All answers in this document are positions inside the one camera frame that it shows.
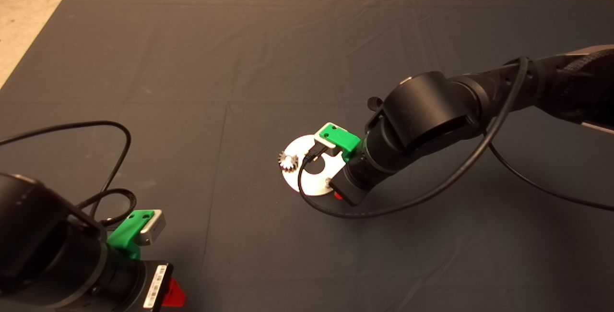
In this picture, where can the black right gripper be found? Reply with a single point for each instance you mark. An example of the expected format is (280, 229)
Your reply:
(350, 188)

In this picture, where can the small steel planetary gear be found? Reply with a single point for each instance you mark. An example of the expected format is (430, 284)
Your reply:
(287, 162)

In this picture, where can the green left camera mount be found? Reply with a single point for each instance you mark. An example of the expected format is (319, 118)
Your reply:
(122, 235)

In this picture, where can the green right camera mount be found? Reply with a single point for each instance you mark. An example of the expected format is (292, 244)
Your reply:
(343, 139)

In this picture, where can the round metal carrier plate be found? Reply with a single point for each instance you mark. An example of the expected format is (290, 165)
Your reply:
(292, 177)

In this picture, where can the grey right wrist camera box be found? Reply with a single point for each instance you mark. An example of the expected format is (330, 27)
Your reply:
(322, 140)

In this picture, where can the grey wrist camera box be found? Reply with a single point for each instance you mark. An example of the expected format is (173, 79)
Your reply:
(154, 228)
(322, 140)

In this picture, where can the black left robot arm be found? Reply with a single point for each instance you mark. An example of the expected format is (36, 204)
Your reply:
(43, 245)

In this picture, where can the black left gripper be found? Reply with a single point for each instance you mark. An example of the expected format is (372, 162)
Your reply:
(148, 285)

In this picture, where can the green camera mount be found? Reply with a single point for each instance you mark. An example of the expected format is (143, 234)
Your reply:
(122, 235)
(343, 139)

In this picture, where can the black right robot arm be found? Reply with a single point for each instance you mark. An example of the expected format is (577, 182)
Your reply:
(431, 110)

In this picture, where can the dark grey table cloth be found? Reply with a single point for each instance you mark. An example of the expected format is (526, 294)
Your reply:
(192, 62)

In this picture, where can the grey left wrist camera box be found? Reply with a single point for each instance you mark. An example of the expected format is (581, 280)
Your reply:
(154, 228)

